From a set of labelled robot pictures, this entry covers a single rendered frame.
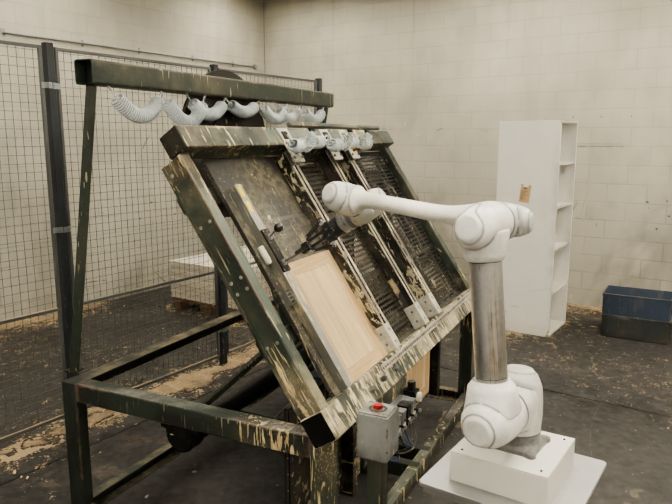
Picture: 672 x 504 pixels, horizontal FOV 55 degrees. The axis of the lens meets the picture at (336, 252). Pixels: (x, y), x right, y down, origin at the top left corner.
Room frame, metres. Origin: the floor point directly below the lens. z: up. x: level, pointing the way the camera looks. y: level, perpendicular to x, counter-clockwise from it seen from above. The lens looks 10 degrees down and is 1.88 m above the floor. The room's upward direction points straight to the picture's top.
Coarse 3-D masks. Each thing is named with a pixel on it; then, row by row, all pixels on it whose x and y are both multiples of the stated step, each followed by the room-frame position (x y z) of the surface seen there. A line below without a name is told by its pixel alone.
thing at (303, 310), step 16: (240, 208) 2.64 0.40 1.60; (256, 224) 2.61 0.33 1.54; (256, 240) 2.60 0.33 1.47; (272, 256) 2.57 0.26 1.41; (288, 272) 2.58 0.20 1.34; (304, 304) 2.53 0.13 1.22; (304, 320) 2.51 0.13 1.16; (320, 336) 2.49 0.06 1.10; (320, 352) 2.48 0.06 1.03; (336, 368) 2.44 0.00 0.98
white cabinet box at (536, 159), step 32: (512, 128) 6.17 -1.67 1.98; (544, 128) 6.00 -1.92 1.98; (576, 128) 6.41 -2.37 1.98; (512, 160) 6.16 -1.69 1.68; (544, 160) 5.99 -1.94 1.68; (512, 192) 6.16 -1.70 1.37; (544, 192) 5.98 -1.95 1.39; (544, 224) 5.97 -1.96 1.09; (512, 256) 6.14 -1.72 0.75; (544, 256) 5.96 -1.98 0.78; (512, 288) 6.13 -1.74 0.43; (544, 288) 5.95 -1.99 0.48; (512, 320) 6.12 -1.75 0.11; (544, 320) 5.94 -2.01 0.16
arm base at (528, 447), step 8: (512, 440) 1.98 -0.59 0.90; (520, 440) 1.97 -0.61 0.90; (528, 440) 1.97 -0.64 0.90; (536, 440) 1.99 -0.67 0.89; (544, 440) 2.03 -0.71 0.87; (496, 448) 2.00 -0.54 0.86; (504, 448) 1.99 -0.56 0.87; (512, 448) 1.97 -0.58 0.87; (520, 448) 1.96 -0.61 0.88; (528, 448) 1.96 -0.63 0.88; (536, 448) 1.97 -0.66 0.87; (528, 456) 1.93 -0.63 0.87
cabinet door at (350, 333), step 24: (288, 264) 2.65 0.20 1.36; (312, 264) 2.81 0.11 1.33; (336, 264) 2.98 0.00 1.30; (312, 288) 2.70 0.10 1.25; (336, 288) 2.86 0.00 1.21; (336, 312) 2.73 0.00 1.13; (360, 312) 2.89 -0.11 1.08; (336, 336) 2.62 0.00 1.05; (360, 336) 2.77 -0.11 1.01; (360, 360) 2.65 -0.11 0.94
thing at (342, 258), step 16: (288, 160) 3.10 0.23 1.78; (304, 160) 3.14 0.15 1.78; (288, 176) 3.10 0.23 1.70; (304, 176) 3.13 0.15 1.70; (304, 192) 3.06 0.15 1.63; (304, 208) 3.06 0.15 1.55; (320, 208) 3.07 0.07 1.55; (336, 240) 3.00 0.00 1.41; (336, 256) 2.99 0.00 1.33; (352, 272) 2.95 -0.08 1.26; (352, 288) 2.95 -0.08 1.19; (368, 288) 2.97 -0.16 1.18; (368, 304) 2.91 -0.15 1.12; (384, 320) 2.92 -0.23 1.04; (384, 336) 2.88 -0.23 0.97
